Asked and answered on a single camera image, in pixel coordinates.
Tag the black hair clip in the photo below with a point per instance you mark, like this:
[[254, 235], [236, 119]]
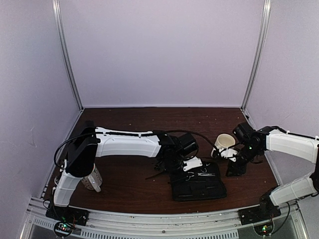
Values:
[[164, 172], [206, 174]]

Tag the right round circuit board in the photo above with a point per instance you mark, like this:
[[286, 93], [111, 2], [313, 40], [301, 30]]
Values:
[[264, 229]]

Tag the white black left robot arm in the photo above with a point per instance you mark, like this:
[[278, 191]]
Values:
[[93, 142]]

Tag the aluminium corner post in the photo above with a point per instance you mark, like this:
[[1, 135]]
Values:
[[264, 25], [65, 53]]

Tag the aluminium front rail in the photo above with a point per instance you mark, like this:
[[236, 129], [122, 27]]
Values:
[[224, 224]]

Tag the patterned mug orange inside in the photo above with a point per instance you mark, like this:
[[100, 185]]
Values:
[[93, 181]]

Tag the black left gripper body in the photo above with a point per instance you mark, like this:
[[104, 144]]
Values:
[[171, 165]]

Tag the aluminium left corner post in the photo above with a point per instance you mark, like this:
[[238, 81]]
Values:
[[65, 53]]

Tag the round circuit board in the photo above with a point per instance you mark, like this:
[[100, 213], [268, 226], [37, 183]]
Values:
[[264, 229], [62, 229]]

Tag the cream white mug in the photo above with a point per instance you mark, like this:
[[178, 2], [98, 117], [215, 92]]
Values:
[[222, 141]]

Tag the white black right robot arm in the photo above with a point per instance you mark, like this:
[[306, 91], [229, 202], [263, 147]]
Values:
[[275, 140]]

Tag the aluminium right corner post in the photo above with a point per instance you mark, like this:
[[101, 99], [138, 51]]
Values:
[[264, 25]]

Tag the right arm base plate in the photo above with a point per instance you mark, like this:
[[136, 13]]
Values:
[[255, 214]]

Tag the left round circuit board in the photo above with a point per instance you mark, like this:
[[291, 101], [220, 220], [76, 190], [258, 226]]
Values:
[[62, 229]]

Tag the black zip tool case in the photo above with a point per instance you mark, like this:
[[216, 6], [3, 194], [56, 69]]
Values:
[[198, 188]]

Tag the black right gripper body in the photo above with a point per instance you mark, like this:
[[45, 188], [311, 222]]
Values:
[[249, 154]]

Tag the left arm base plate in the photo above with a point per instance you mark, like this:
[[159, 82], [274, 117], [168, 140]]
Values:
[[69, 215]]

